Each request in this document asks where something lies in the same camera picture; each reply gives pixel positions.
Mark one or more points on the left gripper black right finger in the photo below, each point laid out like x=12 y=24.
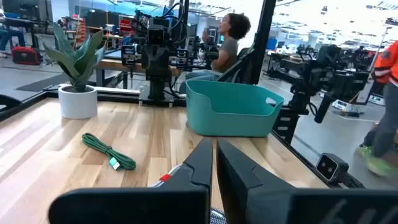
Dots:
x=248 y=193

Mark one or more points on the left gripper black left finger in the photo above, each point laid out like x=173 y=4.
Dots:
x=186 y=199

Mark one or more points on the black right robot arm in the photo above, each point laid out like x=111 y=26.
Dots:
x=155 y=62

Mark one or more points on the black background robot arm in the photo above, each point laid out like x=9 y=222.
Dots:
x=329 y=77

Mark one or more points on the teal plastic bin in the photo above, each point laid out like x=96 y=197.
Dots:
x=230 y=121

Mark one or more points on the person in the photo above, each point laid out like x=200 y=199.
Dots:
x=387 y=62
x=230 y=49

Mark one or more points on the white plant pot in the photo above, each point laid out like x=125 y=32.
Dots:
x=77 y=104

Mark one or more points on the green snake plant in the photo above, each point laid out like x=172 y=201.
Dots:
x=82 y=62

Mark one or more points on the red black bag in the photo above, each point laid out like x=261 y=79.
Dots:
x=25 y=56

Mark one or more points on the black table-level camera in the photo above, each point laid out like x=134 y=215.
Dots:
x=329 y=166

